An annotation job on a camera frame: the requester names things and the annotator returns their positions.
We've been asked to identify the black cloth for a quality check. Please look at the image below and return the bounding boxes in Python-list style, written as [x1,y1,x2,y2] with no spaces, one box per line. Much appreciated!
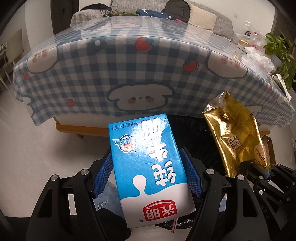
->
[80,2,111,11]

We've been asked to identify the white paper packet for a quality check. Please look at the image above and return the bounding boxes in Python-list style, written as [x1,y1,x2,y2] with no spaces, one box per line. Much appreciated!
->
[272,74,292,101]

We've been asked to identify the beige dining chair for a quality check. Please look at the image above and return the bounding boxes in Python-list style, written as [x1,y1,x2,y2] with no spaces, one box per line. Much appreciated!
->
[6,29,23,79]

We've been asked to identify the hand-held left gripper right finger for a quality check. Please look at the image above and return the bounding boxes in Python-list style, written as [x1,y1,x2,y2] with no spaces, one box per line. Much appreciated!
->
[179,147,271,241]

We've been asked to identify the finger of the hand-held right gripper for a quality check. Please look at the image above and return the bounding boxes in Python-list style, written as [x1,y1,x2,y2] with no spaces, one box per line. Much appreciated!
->
[238,161,273,202]
[269,163,296,193]

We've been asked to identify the gold foil bag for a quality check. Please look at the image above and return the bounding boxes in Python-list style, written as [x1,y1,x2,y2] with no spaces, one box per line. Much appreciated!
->
[202,91,272,178]

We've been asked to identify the person's dark pants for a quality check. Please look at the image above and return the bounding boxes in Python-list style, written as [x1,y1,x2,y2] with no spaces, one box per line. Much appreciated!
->
[96,207,132,241]

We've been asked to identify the blue jacket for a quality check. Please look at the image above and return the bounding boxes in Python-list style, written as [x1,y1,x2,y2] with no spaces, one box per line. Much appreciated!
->
[136,9,170,19]

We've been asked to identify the grey fabric sofa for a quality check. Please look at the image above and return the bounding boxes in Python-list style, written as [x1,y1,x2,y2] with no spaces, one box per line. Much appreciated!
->
[70,0,233,39]

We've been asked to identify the green potted plant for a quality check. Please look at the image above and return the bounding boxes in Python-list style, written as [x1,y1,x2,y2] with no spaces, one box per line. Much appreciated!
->
[264,32,296,90]

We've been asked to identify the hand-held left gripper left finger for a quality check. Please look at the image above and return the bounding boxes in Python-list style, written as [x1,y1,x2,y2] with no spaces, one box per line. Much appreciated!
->
[28,147,114,241]

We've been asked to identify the white plastic bag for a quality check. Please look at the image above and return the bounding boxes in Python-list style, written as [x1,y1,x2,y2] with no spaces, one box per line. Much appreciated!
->
[245,46,275,72]

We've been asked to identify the person's left shoe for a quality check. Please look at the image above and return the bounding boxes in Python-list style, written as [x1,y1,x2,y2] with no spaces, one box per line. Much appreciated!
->
[94,182,123,217]

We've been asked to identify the black cable bundle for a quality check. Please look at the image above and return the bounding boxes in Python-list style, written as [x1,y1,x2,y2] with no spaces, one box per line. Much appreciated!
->
[102,7,118,17]

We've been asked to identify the beige cushion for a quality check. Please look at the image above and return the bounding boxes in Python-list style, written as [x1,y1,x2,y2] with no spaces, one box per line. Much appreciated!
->
[188,5,218,30]

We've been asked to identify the trash bin with black bag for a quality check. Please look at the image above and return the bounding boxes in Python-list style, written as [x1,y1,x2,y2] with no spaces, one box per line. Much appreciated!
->
[159,116,229,230]

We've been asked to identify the dark grey backpack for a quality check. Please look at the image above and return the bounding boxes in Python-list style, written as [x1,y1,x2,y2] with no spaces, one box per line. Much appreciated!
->
[165,0,190,23]

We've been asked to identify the blue checkered bear tablecloth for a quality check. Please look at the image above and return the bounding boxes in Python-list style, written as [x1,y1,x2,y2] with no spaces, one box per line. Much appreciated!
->
[13,16,293,127]

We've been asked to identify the blue white milk carton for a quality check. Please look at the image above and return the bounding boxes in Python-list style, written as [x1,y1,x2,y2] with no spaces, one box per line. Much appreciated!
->
[108,113,196,229]

